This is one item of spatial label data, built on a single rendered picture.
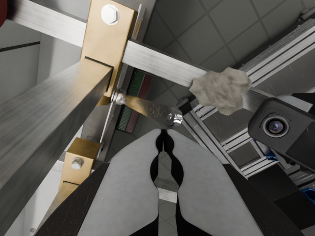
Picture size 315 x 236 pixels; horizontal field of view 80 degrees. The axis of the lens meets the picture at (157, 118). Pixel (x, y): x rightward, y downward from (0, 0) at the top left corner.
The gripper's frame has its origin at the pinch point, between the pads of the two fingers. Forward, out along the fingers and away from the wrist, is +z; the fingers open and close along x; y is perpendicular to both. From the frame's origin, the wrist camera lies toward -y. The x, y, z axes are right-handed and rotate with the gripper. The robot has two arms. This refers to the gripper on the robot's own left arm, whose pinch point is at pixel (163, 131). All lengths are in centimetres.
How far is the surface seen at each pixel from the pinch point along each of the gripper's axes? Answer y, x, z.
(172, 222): 161, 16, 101
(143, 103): 0.4, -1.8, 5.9
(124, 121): 15.8, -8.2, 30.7
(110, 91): 2.0, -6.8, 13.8
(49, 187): 48, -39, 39
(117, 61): -2.1, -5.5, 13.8
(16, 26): -5.3, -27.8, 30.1
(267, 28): -3, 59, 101
